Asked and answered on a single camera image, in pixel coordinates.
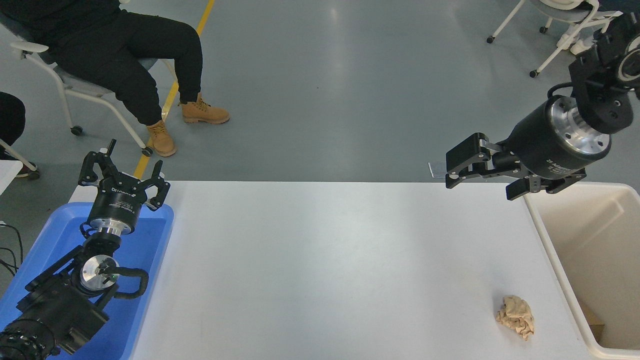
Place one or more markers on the white side table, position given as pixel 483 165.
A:
pixel 7 175

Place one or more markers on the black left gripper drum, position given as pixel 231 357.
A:
pixel 120 202

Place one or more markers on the large pale plastic bin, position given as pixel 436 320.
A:
pixel 575 230

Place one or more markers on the blue plastic tray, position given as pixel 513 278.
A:
pixel 150 240

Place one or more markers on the tan paper ball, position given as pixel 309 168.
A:
pixel 515 316

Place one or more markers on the clear floor plate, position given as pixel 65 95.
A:
pixel 437 170

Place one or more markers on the white chair leg with caster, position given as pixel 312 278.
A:
pixel 15 152

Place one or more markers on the white frame office chair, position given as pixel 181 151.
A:
pixel 565 12
pixel 80 89

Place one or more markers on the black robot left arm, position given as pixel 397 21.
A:
pixel 60 310

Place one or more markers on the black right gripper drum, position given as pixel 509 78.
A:
pixel 532 145

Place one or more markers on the seated person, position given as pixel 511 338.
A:
pixel 125 60

